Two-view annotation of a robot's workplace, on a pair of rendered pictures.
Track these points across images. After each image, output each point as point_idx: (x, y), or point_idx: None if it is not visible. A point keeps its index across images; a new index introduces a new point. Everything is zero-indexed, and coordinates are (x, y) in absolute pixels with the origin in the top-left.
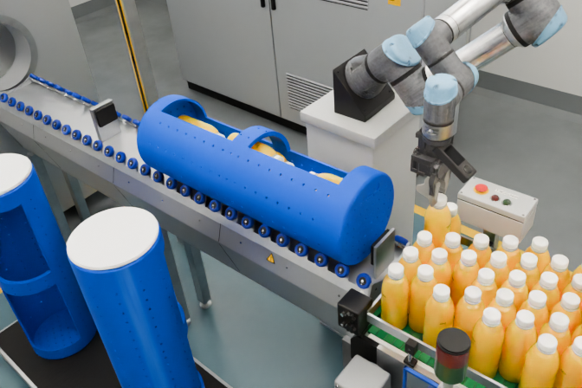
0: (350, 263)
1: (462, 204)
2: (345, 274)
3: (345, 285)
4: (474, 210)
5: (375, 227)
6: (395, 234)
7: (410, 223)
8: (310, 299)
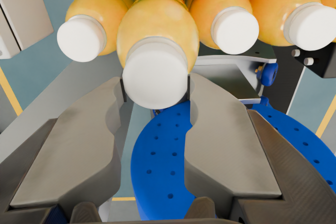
0: (268, 107)
1: (24, 31)
2: (268, 100)
3: (262, 87)
4: None
5: None
6: (76, 91)
7: (49, 89)
8: None
